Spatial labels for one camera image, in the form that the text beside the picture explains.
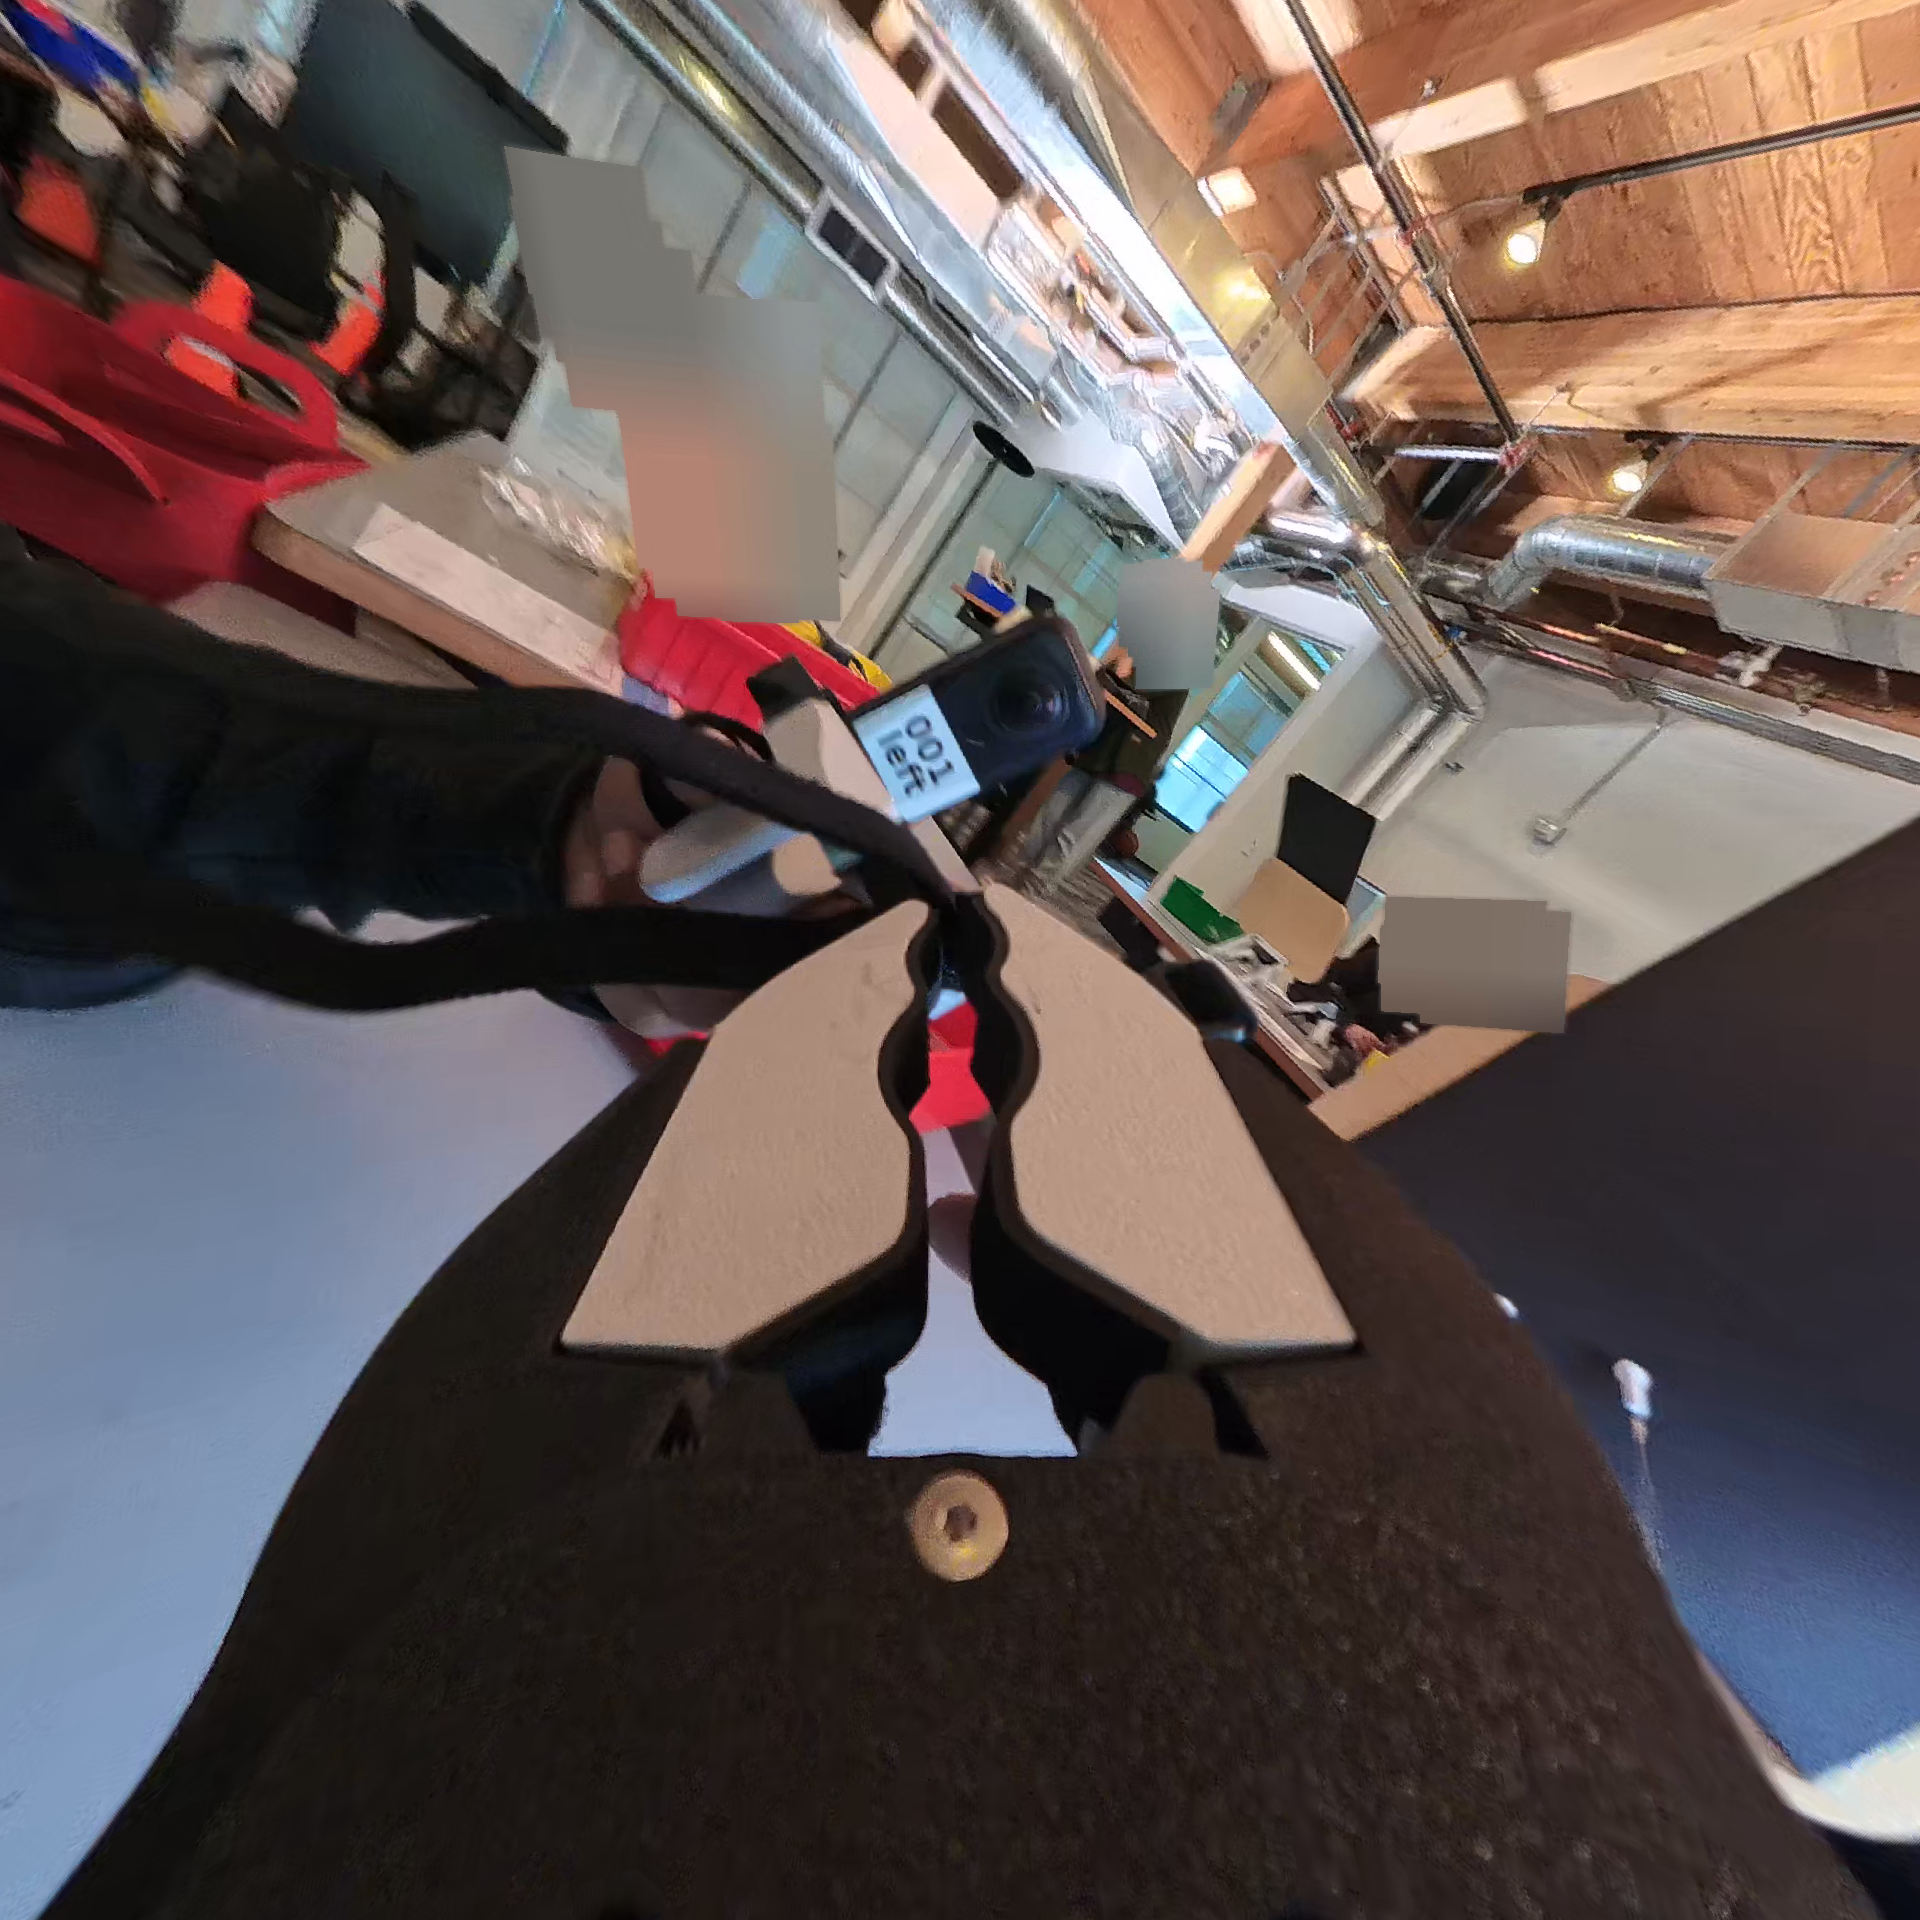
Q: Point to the red ribbed bin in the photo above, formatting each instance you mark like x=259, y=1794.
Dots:
x=693, y=654

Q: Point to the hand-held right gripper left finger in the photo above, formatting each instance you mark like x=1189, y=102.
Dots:
x=754, y=1187

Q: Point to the red tote basket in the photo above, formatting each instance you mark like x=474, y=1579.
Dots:
x=149, y=429

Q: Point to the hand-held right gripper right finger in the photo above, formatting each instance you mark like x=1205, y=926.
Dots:
x=1156, y=1187

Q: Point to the black monitor screen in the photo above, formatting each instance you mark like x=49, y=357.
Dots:
x=406, y=138

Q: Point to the silver ventilation duct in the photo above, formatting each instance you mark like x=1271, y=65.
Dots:
x=1392, y=597
x=1586, y=561

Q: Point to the red plastic bin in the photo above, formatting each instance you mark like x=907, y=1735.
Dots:
x=947, y=1078

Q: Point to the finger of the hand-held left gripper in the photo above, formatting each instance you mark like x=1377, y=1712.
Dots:
x=936, y=860
x=820, y=756

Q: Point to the person's left hand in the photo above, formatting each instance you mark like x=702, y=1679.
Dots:
x=605, y=860

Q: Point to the orange traffic cone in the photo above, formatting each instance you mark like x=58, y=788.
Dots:
x=223, y=294
x=351, y=330

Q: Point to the black floor lamp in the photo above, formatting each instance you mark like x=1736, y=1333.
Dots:
x=1001, y=448

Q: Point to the green plastic bin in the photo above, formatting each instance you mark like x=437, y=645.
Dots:
x=1205, y=912

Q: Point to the black office chair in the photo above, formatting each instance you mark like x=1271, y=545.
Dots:
x=295, y=243

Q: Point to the grey side table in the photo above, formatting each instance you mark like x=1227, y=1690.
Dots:
x=435, y=561

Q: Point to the track spotlight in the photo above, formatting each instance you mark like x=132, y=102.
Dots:
x=1632, y=470
x=1520, y=243

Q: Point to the wooden-rimmed black board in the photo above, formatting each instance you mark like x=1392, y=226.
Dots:
x=1646, y=1276
x=1323, y=870

